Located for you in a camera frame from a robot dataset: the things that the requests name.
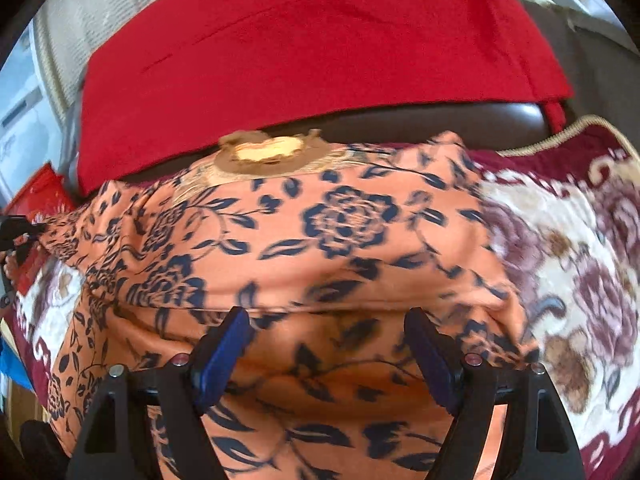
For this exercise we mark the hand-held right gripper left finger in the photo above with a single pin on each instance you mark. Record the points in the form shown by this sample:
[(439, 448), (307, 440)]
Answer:
[(220, 360)]

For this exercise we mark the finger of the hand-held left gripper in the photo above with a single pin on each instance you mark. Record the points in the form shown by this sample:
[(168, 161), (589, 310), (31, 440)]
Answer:
[(20, 227)]

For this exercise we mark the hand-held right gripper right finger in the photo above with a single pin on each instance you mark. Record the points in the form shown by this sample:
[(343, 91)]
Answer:
[(434, 360)]

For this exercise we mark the orange floral garment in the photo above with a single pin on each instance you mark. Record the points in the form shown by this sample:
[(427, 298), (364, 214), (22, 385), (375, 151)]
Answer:
[(325, 270)]

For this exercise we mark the red gold-printed pillow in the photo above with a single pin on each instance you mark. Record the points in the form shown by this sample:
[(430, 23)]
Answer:
[(35, 192)]

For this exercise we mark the blue cloth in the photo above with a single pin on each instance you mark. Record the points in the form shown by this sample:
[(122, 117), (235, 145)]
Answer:
[(7, 365)]

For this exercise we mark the maroon floral blanket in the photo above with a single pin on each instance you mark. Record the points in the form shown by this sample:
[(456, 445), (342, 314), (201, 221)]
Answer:
[(560, 240)]

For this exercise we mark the beige curtain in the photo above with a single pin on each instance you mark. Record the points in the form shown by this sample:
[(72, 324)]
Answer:
[(100, 10)]

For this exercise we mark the red velvet cushion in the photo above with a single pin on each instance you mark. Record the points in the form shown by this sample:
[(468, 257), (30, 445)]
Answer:
[(300, 50)]

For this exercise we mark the brown leather sofa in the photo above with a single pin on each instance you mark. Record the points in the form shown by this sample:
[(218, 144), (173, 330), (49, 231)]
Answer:
[(595, 70)]

